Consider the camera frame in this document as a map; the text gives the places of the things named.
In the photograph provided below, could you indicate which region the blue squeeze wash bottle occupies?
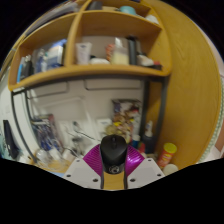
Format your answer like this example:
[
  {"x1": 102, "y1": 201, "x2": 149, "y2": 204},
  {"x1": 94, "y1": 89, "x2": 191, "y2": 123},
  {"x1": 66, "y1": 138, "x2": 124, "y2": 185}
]
[{"x1": 143, "y1": 120, "x2": 156, "y2": 154}]

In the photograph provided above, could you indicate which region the wooden shelf unit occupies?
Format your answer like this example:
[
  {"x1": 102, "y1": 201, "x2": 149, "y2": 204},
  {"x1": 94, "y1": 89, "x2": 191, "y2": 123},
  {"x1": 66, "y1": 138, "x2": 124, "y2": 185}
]
[{"x1": 8, "y1": 0, "x2": 173, "y2": 93}]

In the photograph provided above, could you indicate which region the colourful picture card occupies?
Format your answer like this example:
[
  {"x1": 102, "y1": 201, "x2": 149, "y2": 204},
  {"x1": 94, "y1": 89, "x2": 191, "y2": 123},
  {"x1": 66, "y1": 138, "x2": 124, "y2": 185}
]
[{"x1": 111, "y1": 98, "x2": 143, "y2": 128}]

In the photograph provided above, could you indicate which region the black computer mouse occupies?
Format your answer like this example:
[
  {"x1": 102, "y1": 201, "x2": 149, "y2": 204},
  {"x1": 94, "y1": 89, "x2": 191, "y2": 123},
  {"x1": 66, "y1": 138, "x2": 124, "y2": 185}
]
[{"x1": 99, "y1": 134, "x2": 129, "y2": 175}]

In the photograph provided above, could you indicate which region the gold robot figure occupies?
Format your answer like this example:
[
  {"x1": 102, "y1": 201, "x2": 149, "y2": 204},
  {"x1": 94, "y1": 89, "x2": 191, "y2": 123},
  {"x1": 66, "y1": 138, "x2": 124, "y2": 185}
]
[{"x1": 105, "y1": 119, "x2": 134, "y2": 143}]

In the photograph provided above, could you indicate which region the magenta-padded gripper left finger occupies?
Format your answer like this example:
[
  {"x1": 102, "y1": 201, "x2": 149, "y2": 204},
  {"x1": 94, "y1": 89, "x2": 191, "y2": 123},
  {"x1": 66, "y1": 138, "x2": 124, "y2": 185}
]
[{"x1": 63, "y1": 143, "x2": 105, "y2": 189}]

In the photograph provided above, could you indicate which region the black backpack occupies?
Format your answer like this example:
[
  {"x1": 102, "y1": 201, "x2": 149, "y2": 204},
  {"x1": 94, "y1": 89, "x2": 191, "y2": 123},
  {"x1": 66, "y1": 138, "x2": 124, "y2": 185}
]
[{"x1": 2, "y1": 119, "x2": 19, "y2": 160}]

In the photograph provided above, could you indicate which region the orange-red chips can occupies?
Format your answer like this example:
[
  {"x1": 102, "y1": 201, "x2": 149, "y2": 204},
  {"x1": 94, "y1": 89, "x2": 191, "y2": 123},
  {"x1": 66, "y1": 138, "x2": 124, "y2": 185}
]
[{"x1": 157, "y1": 142, "x2": 178, "y2": 170}]

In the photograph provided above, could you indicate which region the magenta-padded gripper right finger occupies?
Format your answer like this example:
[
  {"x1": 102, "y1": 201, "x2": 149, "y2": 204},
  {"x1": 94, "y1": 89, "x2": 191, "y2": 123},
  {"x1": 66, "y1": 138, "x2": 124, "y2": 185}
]
[{"x1": 123, "y1": 144, "x2": 165, "y2": 188}]

